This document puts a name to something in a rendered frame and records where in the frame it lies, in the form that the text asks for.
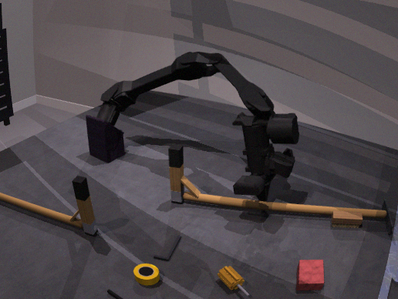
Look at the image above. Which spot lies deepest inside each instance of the brown rectangular block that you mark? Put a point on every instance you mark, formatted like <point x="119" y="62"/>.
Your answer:
<point x="346" y="219"/>

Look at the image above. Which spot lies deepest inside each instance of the black l-shaped rod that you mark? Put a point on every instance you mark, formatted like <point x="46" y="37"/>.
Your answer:
<point x="171" y="251"/>

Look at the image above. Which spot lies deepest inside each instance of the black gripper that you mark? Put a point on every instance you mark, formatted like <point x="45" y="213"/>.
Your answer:
<point x="257" y="183"/>

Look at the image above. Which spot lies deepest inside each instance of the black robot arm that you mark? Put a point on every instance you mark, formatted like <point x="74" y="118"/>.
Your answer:
<point x="258" y="129"/>

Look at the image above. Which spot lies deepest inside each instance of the yellow ring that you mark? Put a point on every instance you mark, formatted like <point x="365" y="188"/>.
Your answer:
<point x="146" y="274"/>

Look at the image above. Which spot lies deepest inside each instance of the red block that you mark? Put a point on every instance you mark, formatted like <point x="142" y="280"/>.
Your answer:
<point x="310" y="275"/>

